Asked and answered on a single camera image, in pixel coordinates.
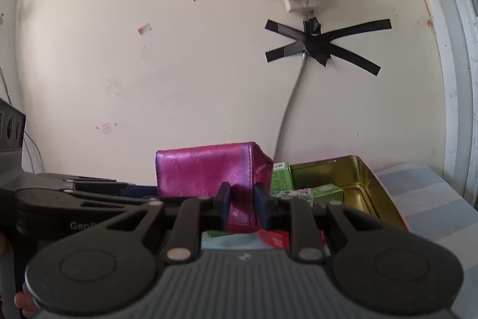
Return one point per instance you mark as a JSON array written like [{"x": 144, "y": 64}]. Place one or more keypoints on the red cardboard box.
[{"x": 274, "y": 238}]

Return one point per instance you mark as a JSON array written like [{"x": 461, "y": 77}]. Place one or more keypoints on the magenta wallet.
[{"x": 194, "y": 169}]

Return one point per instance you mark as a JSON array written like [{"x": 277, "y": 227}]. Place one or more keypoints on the green cardboard box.
[{"x": 282, "y": 177}]

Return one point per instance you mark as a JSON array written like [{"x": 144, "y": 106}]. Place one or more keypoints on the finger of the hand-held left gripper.
[
  {"x": 138, "y": 191},
  {"x": 108, "y": 201}
]

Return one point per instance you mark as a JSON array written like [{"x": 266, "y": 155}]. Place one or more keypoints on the person's left hand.
[{"x": 24, "y": 304}]

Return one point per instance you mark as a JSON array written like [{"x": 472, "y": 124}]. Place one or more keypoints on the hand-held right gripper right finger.
[{"x": 260, "y": 207}]

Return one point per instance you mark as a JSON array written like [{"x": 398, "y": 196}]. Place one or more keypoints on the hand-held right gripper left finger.
[{"x": 225, "y": 207}]

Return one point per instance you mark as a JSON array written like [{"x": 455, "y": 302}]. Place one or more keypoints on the pink biscuit tin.
[{"x": 358, "y": 177}]

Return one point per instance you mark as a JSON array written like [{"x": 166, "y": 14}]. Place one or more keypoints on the black tape cross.
[{"x": 317, "y": 50}]

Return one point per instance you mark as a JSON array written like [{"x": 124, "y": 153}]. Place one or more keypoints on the green and blue milk carton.
[{"x": 321, "y": 194}]

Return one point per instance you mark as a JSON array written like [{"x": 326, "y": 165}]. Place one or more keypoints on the pink wall sticker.
[{"x": 144, "y": 28}]

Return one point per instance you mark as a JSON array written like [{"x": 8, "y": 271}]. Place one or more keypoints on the faint square wall sticker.
[{"x": 106, "y": 128}]

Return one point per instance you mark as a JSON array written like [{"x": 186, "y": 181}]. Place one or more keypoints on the white window frame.
[{"x": 448, "y": 42}]

